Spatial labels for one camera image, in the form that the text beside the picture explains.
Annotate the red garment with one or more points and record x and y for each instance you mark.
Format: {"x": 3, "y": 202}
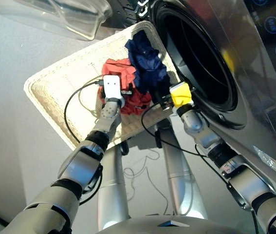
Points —
{"x": 137, "y": 102}

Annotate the pale woven laundry basket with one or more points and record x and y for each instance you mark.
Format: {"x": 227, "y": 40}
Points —
{"x": 62, "y": 80}

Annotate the grey front-load washing machine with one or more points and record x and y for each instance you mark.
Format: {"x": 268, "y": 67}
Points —
{"x": 249, "y": 97}

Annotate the round glass washing machine door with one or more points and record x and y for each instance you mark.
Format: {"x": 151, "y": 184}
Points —
{"x": 67, "y": 19}

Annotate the navy blue garment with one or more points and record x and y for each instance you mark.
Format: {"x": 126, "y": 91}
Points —
{"x": 147, "y": 63}

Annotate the white washer door hinge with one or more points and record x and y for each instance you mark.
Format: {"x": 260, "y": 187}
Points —
{"x": 142, "y": 8}

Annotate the blue white washer sticker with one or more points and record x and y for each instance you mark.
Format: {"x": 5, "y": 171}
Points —
{"x": 274, "y": 163}

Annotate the silver robot torso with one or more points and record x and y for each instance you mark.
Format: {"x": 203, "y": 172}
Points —
{"x": 152, "y": 228}

